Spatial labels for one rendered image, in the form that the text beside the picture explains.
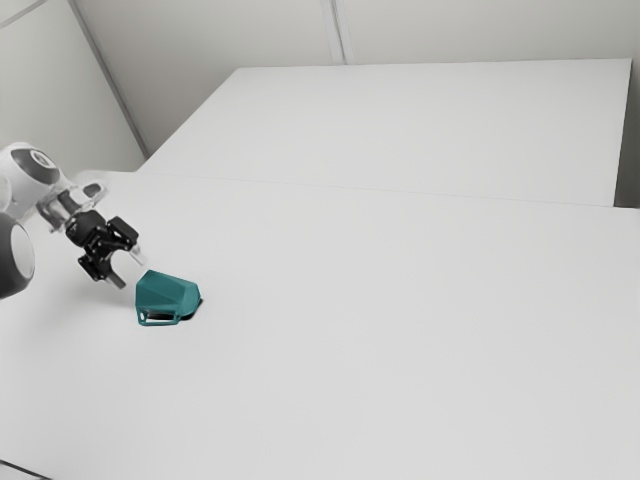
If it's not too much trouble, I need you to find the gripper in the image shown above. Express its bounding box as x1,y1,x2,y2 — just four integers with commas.
63,209,148,290

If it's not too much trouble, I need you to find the teal faceted mug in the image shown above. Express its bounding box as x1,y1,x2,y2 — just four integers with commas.
135,269,204,327

